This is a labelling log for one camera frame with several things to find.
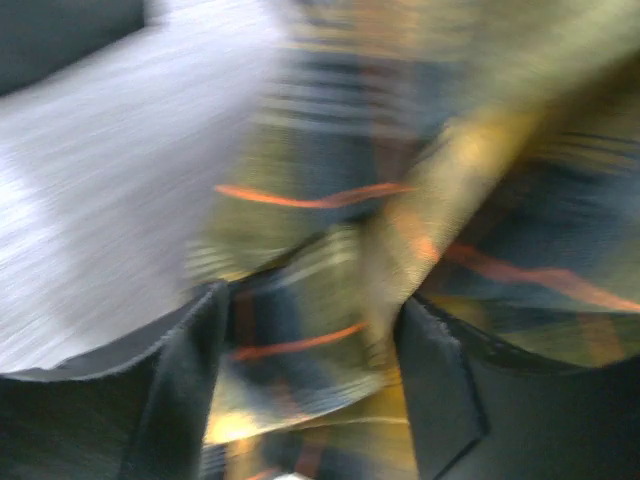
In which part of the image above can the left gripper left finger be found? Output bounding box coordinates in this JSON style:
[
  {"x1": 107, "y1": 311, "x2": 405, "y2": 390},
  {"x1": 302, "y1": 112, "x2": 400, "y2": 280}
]
[{"x1": 1, "y1": 282, "x2": 228, "y2": 479}]

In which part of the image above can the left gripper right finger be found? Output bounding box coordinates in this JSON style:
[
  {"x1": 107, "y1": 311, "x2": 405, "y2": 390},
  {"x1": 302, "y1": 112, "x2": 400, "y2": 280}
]
[{"x1": 397, "y1": 297, "x2": 639, "y2": 479}]

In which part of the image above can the yellow plaid long sleeve shirt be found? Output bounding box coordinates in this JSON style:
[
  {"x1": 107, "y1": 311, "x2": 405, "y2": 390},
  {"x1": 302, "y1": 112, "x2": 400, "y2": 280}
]
[{"x1": 188, "y1": 1, "x2": 639, "y2": 479}]

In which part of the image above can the folded black shirt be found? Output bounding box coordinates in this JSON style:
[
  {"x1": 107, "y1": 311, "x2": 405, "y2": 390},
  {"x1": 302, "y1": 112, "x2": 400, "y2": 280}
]
[{"x1": 1, "y1": 0, "x2": 146, "y2": 95}]

